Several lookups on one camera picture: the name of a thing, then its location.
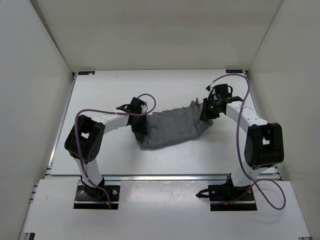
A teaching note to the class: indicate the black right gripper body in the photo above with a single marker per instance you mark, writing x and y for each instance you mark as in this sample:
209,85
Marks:
213,112

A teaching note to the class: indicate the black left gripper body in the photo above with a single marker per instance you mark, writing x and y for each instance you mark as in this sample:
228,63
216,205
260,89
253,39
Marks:
139,125

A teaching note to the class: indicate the grey pleated skirt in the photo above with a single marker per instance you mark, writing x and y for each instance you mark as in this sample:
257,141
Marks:
172,127

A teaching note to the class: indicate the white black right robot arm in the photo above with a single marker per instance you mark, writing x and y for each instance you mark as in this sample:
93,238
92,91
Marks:
264,140

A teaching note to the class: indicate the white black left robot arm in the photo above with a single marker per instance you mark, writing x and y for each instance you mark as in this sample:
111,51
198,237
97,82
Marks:
84,141

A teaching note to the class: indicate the right blue table label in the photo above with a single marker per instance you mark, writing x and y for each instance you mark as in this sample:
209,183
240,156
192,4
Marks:
234,71

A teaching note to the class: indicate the blue table label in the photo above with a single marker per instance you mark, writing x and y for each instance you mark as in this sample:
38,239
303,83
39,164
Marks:
86,73
234,71

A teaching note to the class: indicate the left blue table label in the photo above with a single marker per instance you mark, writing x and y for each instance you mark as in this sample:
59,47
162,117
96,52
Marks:
86,73

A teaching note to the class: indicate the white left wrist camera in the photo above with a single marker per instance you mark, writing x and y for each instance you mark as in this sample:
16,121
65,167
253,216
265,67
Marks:
144,108

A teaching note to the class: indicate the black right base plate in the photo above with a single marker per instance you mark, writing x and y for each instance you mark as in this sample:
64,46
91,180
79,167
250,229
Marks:
229,198

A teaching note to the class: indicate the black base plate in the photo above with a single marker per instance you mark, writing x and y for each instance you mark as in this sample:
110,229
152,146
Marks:
229,198
88,198

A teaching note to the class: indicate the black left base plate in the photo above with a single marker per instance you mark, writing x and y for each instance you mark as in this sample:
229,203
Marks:
88,198

